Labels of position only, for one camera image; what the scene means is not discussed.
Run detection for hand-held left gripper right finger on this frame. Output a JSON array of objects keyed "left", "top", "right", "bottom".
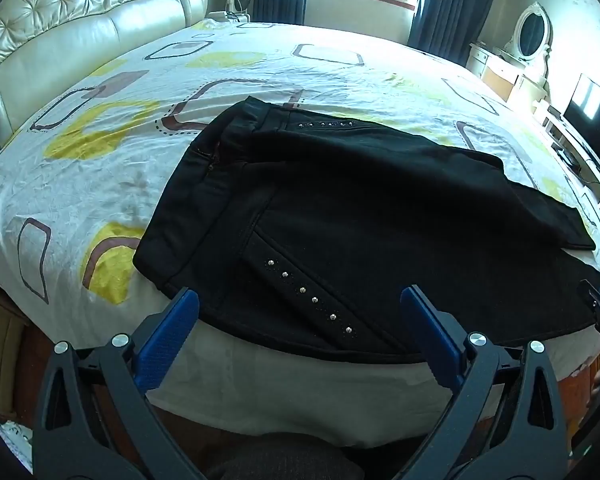
[{"left": 400, "top": 285, "right": 576, "bottom": 480}]

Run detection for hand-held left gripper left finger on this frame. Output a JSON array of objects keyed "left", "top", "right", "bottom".
[{"left": 32, "top": 287, "right": 206, "bottom": 480}]

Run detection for black pants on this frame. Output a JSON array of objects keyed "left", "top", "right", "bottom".
[{"left": 132, "top": 95, "right": 600, "bottom": 363}]

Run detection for white television stand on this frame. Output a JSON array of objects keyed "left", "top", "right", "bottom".
[{"left": 532, "top": 100, "right": 600, "bottom": 241}]

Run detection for patterned white bed sheet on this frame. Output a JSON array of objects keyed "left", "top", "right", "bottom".
[{"left": 0, "top": 19, "right": 600, "bottom": 448}]

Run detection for wooden nightstand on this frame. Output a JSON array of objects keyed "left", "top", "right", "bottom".
[{"left": 0, "top": 280, "right": 27, "bottom": 416}]

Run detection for black television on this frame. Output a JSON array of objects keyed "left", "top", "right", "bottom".
[{"left": 562, "top": 74, "right": 600, "bottom": 161}]

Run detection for white dresser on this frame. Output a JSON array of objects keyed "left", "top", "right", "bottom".
[{"left": 467, "top": 42, "right": 548, "bottom": 105}]

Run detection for white oval vanity mirror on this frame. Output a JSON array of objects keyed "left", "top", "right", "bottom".
[{"left": 510, "top": 2, "right": 554, "bottom": 68}]

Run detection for cream tufted leather headboard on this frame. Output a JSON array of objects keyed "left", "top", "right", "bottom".
[{"left": 0, "top": 0, "right": 208, "bottom": 150}]

